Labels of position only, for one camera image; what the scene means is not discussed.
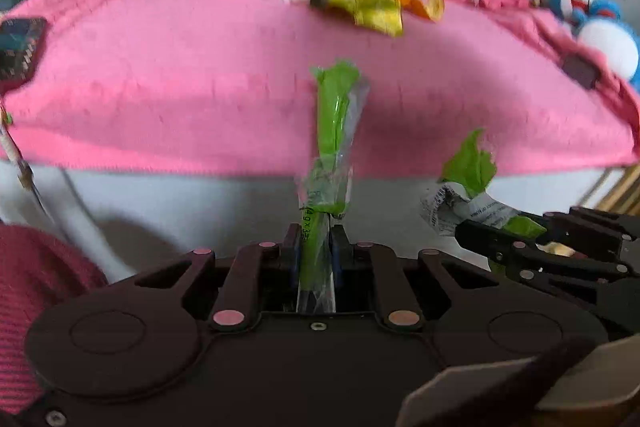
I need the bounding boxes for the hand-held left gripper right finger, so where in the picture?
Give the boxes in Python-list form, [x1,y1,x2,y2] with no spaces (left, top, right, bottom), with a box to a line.
[330,224,502,334]

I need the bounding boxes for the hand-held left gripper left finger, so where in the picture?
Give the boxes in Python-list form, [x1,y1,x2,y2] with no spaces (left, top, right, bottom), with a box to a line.
[134,225,302,333]

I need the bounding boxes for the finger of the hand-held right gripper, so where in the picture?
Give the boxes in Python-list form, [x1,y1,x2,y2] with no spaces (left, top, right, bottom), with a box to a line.
[520,206,626,239]
[454,218,632,284]

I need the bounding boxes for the green white wrapper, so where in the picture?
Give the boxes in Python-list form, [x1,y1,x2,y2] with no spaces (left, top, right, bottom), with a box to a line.
[420,128,548,240]

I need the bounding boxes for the long green plastic wrapper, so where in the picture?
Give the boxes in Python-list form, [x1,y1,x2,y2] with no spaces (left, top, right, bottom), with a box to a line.
[295,61,372,314]

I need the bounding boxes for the wooden slats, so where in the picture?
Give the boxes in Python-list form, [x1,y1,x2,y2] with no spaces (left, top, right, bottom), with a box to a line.
[582,164,640,214]

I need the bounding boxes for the blue white cat plush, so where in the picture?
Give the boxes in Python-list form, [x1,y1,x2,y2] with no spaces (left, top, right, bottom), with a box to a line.
[549,0,640,94]

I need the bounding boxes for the pink rabbit print blanket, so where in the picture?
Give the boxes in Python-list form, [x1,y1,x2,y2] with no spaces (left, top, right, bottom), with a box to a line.
[0,0,640,178]

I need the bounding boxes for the orange yellow snack wrapper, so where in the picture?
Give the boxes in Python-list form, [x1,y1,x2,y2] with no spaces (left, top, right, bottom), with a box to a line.
[395,0,446,24]

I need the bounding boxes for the yellow green snack wrapper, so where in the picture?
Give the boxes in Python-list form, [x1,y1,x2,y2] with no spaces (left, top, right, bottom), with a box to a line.
[309,0,405,38]

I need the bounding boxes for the person's red knit sweater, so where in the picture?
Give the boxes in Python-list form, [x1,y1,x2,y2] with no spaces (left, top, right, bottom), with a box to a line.
[0,224,109,416]

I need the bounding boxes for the white patterned pen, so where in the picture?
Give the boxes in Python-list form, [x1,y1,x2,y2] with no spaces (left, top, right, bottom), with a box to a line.
[0,101,57,229]

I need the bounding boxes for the dark patterned pouch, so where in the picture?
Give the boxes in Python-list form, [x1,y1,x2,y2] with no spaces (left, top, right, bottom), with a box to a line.
[0,17,50,94]

